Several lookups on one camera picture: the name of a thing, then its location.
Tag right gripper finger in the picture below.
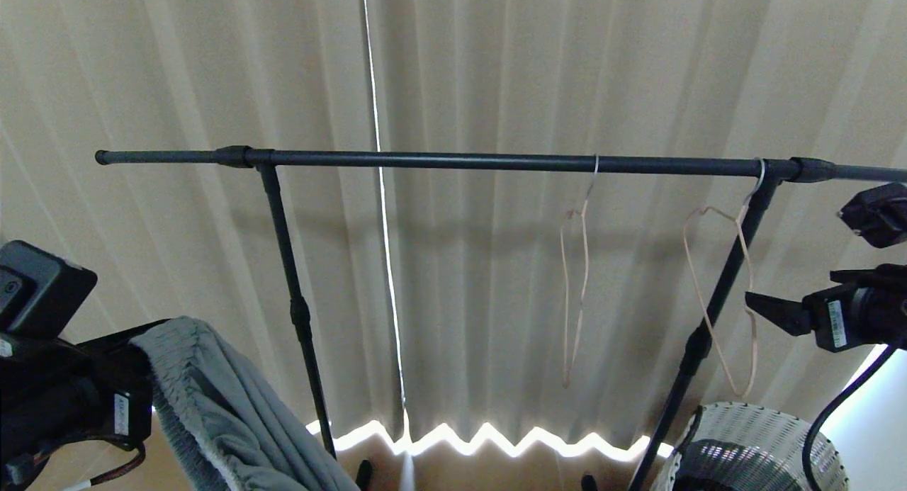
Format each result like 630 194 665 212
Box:
744 290 812 336

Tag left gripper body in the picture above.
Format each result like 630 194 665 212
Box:
0 320 171 470

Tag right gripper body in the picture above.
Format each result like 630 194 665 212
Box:
804 264 907 354

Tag pink clothes hanger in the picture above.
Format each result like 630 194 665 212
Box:
682 158 767 400
560 154 599 389

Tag pale grey shorts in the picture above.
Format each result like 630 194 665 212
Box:
130 316 362 491

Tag white laundry basket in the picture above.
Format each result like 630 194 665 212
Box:
648 402 850 491

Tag black clothes rack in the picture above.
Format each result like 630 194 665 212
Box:
94 146 907 491

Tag beige curtain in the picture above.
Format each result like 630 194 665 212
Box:
0 0 907 449

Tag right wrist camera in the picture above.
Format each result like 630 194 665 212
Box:
838 183 907 249

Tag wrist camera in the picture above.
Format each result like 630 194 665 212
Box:
0 239 98 339
838 183 907 249

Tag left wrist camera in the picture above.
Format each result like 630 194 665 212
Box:
0 239 98 339

